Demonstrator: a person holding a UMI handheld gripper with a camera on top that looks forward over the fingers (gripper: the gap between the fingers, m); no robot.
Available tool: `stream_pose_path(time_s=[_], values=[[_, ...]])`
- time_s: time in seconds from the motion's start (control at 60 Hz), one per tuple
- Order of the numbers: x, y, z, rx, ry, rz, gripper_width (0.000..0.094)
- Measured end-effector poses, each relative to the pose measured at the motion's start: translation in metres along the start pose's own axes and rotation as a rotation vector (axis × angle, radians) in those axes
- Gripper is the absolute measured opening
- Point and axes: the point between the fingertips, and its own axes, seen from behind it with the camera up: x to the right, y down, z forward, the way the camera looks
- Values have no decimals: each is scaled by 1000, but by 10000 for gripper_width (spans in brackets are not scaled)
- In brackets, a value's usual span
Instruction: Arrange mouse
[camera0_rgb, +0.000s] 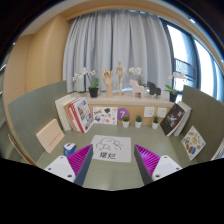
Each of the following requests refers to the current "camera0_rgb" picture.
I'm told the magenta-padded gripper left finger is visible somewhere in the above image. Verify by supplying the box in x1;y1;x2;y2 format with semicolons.
43;144;94;187

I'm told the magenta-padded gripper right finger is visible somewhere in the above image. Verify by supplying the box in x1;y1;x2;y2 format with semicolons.
133;144;183;186

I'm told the blue and white computer mouse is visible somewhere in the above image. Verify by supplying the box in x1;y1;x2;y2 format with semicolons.
63;142;77;157

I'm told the white doodle-print mouse pad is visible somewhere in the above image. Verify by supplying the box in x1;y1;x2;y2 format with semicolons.
90;134;132;163

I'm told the beige paperback book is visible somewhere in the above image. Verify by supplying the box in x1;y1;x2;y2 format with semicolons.
35;118;66;154

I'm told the colourful illustrated book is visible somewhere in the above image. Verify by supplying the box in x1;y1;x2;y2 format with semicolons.
181;125;207;161

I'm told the small potted succulent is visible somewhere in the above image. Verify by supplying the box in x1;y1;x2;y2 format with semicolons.
121;114;131;129
134;115;143;129
151;115;160;130

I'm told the black-cover book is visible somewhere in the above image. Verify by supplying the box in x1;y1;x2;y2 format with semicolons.
160;103;186;137

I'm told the red-spined book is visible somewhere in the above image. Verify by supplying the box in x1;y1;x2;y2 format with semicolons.
68;99;84;134

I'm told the thick white book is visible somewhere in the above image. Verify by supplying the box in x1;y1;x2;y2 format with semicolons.
54;94;73;132

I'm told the photo-cover book with white spine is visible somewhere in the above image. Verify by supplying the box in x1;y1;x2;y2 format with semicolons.
69;96;95;134

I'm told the green desk partition panel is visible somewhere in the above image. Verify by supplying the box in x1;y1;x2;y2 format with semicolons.
181;84;224;164
7;80;69;164

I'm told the wooden back ledge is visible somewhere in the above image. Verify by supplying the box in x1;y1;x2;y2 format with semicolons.
71;90;176;126

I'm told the purple round number sign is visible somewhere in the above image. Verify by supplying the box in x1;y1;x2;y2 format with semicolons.
116;107;131;122

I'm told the white orchid in black pot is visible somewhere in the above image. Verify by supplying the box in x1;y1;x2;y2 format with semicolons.
164;70;188;103

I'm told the white sticker sheet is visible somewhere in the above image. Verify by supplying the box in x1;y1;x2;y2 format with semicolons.
92;106;119;126

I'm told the black wooden horse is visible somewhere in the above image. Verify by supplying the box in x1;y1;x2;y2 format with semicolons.
146;81;162;99

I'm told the pink wooden horse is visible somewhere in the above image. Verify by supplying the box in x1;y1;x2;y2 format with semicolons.
129;78;146;99

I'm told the white orchid with broad leaves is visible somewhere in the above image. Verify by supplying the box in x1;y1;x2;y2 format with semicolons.
72;67;100;98

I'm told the white orchid behind horse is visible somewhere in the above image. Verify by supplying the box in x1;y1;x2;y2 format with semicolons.
128;66;148;88

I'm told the wooden artist mannequin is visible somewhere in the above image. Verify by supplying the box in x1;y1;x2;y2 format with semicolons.
115;60;129;96

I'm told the dark-framed window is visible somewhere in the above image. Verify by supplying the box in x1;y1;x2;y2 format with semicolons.
159;18;224;103

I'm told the grey curtain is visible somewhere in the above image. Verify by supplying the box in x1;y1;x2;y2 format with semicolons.
62;9;173;94

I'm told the white wall socket plate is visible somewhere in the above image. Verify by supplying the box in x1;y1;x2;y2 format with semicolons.
156;107;168;119
143;106;156;118

